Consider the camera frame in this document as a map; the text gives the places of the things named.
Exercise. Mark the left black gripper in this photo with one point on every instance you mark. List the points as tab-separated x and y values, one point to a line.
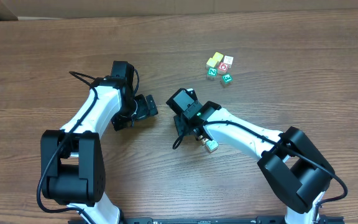
150	106

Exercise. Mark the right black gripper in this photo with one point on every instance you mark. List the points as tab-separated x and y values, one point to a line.
181	125

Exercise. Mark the white block with feather picture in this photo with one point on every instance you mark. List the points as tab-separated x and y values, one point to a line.
204	141

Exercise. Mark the green A block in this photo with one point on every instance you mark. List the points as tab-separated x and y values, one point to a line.
211	145

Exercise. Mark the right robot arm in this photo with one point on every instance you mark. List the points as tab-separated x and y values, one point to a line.
294	168

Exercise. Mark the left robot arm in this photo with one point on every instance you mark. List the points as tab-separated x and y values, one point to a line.
73	176

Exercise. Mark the green Z block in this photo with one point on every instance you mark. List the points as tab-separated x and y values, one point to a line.
211	73

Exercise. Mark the green E block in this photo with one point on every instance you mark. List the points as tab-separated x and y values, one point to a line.
226	80

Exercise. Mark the yellow block front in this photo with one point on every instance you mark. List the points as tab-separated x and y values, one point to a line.
211	63

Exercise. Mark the yellow block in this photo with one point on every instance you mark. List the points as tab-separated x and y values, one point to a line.
211	63
218	57

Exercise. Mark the red letter block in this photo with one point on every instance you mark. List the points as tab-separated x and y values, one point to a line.
222	68

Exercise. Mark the yellow block rear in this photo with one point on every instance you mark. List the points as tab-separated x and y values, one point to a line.
218	57

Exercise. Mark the white block with letters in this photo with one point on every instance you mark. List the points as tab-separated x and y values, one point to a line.
228	60

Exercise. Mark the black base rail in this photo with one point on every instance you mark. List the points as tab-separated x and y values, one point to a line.
258	220

